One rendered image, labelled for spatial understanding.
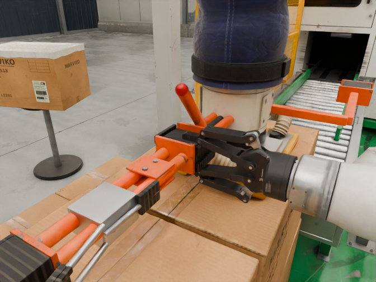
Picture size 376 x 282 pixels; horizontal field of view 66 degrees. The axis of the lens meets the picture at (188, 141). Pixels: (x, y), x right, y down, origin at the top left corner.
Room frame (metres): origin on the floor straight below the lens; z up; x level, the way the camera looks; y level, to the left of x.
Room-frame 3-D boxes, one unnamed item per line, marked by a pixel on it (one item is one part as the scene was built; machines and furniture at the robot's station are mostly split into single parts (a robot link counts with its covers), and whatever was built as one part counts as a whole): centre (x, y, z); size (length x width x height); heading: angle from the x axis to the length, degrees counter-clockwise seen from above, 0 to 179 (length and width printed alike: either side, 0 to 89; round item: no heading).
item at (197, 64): (0.71, -0.12, 1.19); 0.23 x 0.23 x 0.04
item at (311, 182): (0.37, -0.19, 1.07); 0.09 x 0.06 x 0.09; 149
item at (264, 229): (0.71, -0.11, 0.74); 0.60 x 0.40 x 0.40; 150
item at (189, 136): (0.47, -0.01, 1.11); 0.05 x 0.01 x 0.03; 59
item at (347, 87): (0.84, -0.50, 1.08); 0.09 x 0.08 x 0.05; 60
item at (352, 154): (1.91, -1.21, 0.50); 2.31 x 0.05 x 0.19; 149
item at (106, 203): (0.31, 0.11, 1.07); 0.07 x 0.07 x 0.04; 60
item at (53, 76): (2.16, 1.12, 0.82); 0.60 x 0.40 x 0.40; 79
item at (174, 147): (0.50, 0.00, 1.07); 0.10 x 0.08 x 0.06; 60
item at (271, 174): (0.41, -0.13, 1.07); 0.09 x 0.07 x 0.08; 59
